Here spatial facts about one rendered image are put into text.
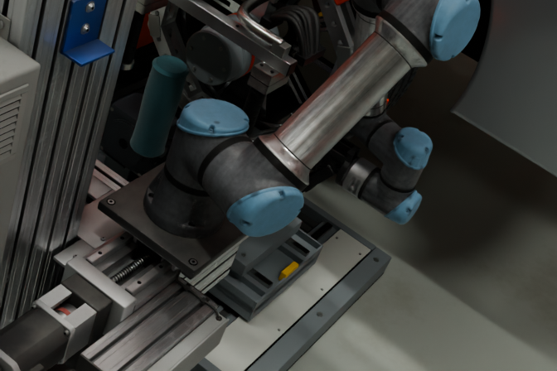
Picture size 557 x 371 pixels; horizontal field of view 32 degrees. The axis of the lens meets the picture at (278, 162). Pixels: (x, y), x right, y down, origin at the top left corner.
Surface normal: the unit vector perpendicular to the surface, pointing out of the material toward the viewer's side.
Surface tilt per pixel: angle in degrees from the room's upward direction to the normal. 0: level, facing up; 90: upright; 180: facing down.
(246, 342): 0
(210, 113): 7
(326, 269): 0
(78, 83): 90
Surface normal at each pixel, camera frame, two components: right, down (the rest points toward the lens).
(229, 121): 0.22, -0.84
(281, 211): 0.49, 0.71
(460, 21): 0.67, 0.53
